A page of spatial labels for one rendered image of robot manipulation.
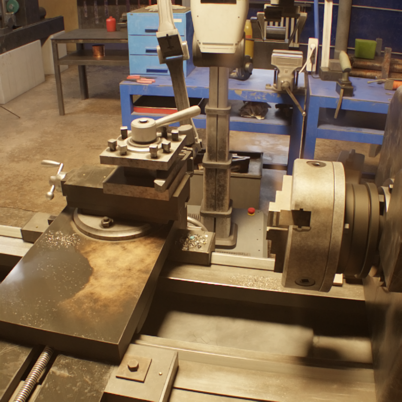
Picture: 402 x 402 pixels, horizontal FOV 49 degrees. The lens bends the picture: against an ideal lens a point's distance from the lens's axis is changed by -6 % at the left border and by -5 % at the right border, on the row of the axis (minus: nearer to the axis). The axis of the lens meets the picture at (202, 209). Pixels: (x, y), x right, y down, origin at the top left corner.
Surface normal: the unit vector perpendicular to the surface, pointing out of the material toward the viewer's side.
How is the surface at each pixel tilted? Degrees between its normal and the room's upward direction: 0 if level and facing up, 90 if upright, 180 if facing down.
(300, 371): 48
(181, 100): 88
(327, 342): 0
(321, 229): 61
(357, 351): 0
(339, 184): 21
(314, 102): 90
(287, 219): 54
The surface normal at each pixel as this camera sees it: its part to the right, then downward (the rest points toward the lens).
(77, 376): 0.00, -0.86
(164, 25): -0.11, -0.04
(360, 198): -0.05, -0.68
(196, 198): -0.14, 0.50
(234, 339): 0.29, -0.83
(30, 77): 0.98, 0.10
